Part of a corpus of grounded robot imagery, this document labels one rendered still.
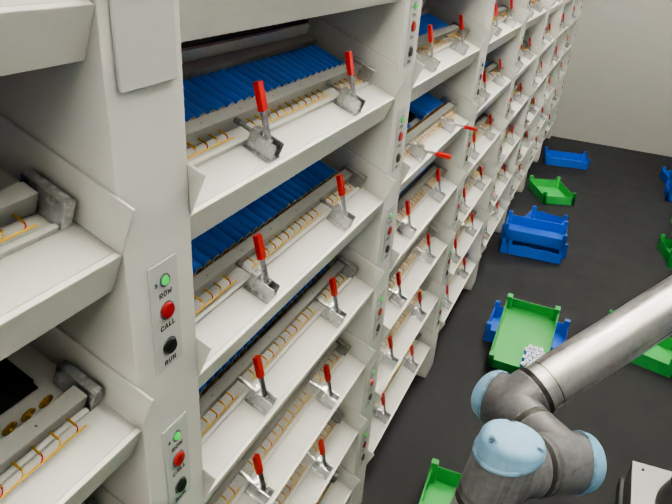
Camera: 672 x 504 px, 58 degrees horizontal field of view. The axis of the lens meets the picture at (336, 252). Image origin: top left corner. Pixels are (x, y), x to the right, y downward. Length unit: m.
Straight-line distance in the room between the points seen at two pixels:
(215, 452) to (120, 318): 0.36
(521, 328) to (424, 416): 0.61
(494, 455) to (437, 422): 1.22
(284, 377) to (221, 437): 0.16
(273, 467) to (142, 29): 0.82
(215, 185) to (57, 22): 0.27
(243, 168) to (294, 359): 0.43
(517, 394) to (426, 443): 0.99
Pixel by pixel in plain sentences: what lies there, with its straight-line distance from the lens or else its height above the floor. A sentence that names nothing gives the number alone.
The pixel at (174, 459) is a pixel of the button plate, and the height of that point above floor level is 0.87.
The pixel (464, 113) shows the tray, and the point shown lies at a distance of 1.84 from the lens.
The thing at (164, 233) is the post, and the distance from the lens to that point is 0.59.
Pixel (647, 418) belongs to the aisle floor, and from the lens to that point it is 2.41.
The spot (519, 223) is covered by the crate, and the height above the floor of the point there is 0.09.
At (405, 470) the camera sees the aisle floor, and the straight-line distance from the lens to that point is 1.94.
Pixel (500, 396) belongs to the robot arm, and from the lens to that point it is 1.06.
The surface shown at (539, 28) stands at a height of 1.06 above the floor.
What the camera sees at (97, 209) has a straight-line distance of 0.55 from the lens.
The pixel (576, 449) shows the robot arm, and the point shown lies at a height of 0.76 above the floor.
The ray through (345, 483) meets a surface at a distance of 1.67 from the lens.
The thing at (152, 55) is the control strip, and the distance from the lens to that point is 0.54.
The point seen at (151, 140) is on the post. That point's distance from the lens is 0.55.
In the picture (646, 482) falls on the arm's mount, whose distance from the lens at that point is 1.94.
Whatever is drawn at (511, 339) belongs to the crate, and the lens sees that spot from 2.46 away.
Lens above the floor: 1.40
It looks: 28 degrees down
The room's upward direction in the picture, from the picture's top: 4 degrees clockwise
